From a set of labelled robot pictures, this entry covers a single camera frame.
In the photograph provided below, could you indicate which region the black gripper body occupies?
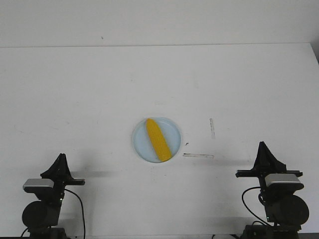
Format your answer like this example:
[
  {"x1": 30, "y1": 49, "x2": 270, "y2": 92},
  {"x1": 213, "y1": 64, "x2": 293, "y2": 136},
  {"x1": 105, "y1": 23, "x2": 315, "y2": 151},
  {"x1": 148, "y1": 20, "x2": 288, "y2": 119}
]
[
  {"x1": 235, "y1": 168, "x2": 303, "y2": 187},
  {"x1": 53, "y1": 176, "x2": 85, "y2": 199}
]

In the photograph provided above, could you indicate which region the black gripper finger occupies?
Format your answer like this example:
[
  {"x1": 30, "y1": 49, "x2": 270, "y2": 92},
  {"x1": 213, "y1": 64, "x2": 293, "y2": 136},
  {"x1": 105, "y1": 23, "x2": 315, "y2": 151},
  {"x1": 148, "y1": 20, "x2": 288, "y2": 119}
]
[
  {"x1": 252, "y1": 141, "x2": 264, "y2": 171},
  {"x1": 262, "y1": 141, "x2": 287, "y2": 171},
  {"x1": 61, "y1": 153, "x2": 73, "y2": 179},
  {"x1": 40, "y1": 153, "x2": 62, "y2": 178}
]

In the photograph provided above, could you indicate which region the light blue round plate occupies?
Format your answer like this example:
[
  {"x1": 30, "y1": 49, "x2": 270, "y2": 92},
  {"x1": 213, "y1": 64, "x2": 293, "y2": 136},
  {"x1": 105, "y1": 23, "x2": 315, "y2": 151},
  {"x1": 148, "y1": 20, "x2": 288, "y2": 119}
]
[{"x1": 132, "y1": 117, "x2": 181, "y2": 163}]

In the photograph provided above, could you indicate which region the yellow toy corn cob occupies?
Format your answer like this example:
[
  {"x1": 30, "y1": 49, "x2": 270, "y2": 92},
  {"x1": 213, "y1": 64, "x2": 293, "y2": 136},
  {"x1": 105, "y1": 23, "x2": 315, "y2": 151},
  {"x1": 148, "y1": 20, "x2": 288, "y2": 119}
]
[{"x1": 146, "y1": 118, "x2": 172, "y2": 162}]

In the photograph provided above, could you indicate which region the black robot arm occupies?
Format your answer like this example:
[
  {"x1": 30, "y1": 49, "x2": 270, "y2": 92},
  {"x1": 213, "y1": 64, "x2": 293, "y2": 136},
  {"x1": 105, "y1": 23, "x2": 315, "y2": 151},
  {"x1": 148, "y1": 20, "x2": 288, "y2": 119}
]
[
  {"x1": 235, "y1": 141, "x2": 310, "y2": 239},
  {"x1": 22, "y1": 153, "x2": 85, "y2": 239}
]

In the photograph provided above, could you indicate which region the vertical clear tape strip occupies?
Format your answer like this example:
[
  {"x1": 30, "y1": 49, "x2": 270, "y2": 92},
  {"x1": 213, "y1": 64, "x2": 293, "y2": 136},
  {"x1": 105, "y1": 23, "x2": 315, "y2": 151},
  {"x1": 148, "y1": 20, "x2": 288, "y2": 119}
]
[{"x1": 209, "y1": 118, "x2": 215, "y2": 139}]

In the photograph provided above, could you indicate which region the horizontal clear tape strip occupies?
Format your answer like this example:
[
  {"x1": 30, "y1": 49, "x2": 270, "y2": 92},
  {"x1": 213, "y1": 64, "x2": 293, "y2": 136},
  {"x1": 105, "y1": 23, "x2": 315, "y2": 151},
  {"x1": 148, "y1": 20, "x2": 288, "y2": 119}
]
[{"x1": 183, "y1": 153, "x2": 214, "y2": 159}]

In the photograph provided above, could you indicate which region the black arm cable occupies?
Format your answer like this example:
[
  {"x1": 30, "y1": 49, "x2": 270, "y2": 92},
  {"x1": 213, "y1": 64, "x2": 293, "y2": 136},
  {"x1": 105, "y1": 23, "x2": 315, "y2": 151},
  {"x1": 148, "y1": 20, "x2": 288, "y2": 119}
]
[
  {"x1": 19, "y1": 189, "x2": 86, "y2": 239},
  {"x1": 241, "y1": 186, "x2": 270, "y2": 227}
]

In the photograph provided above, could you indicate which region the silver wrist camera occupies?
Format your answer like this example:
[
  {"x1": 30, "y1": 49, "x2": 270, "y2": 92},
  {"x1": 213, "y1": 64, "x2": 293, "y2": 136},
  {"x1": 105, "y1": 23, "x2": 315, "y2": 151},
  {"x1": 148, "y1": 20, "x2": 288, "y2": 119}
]
[
  {"x1": 22, "y1": 178, "x2": 54, "y2": 193},
  {"x1": 265, "y1": 174, "x2": 304, "y2": 191}
]

